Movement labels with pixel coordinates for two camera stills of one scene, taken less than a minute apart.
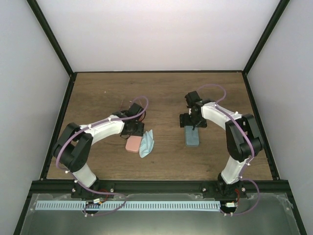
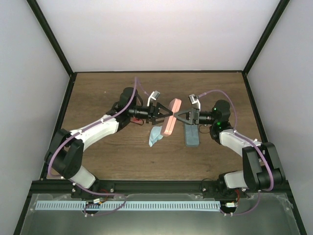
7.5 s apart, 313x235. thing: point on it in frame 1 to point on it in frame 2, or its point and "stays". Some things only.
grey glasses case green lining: [191, 136] stays
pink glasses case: [133, 143] to [168, 124]
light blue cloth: [146, 144] to [155, 135]
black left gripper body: [135, 131] to [150, 117]
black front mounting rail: [158, 187] stays
